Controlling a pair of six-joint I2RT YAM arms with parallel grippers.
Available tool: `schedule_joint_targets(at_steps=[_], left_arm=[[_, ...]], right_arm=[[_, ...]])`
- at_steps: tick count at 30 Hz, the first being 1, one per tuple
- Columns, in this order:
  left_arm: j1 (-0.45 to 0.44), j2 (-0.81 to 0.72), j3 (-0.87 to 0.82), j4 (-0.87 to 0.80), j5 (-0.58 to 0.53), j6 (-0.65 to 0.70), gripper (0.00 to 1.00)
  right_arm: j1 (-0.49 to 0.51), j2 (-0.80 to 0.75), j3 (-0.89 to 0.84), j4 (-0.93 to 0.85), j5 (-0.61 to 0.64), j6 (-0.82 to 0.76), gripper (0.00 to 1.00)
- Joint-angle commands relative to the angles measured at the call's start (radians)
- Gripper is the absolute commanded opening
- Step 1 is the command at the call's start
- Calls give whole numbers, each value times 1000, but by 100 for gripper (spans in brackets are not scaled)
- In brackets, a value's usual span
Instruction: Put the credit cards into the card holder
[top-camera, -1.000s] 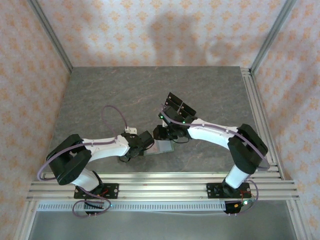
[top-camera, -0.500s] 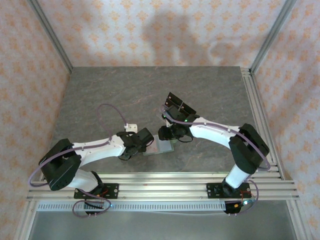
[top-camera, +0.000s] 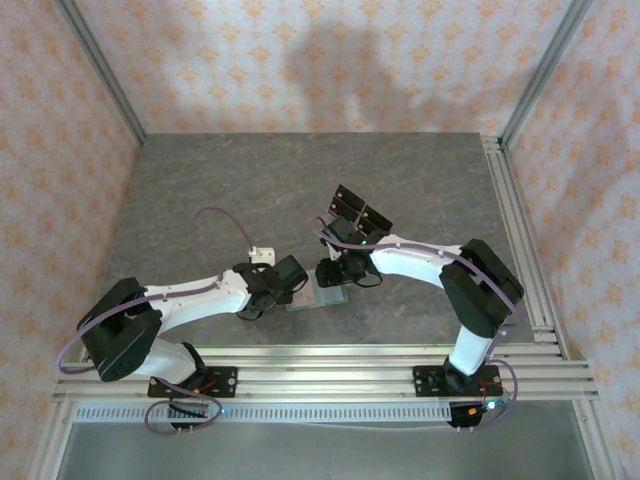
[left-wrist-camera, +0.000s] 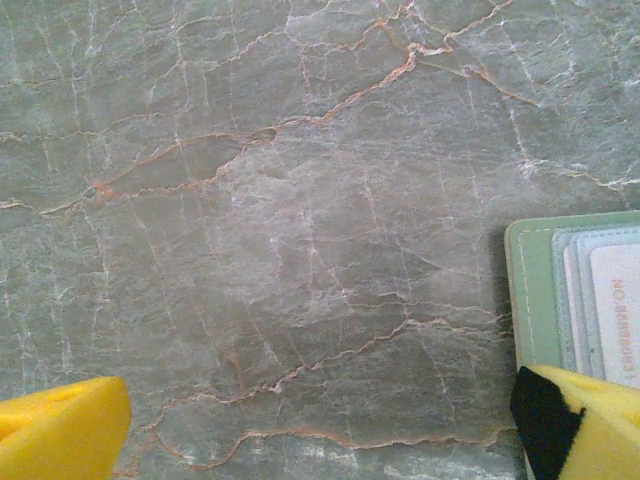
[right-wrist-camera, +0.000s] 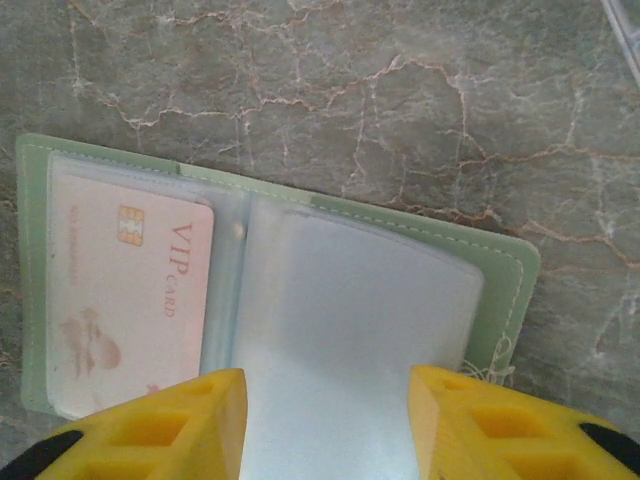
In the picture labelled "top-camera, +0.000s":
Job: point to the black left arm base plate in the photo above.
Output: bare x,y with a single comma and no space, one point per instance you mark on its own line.
227,382

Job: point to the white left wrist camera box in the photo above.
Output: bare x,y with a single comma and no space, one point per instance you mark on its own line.
262,254

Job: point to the aluminium frame post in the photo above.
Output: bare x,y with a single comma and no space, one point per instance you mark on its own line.
540,65
107,80

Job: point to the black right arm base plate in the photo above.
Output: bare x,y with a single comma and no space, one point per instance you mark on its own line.
425,382

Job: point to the black right controller board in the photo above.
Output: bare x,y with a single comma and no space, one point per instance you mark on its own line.
465,417

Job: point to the aluminium frame leg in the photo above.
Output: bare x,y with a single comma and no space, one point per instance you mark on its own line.
50,440
595,440

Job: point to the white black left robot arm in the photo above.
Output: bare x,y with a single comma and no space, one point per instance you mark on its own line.
200,305

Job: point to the black card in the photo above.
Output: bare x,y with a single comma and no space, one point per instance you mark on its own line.
345,206
380,216
352,196
372,225

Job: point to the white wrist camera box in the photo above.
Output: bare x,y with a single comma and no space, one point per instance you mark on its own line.
331,252
262,254

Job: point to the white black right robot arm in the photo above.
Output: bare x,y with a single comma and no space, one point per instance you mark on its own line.
410,262

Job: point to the grey metal panel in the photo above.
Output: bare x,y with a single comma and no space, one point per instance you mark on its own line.
325,455

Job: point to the pink VIP card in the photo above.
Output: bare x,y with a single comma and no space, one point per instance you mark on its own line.
306,297

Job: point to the aluminium frame rail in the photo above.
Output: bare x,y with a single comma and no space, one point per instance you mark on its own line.
325,375
505,200

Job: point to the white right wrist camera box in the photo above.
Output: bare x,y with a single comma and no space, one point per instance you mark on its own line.
331,252

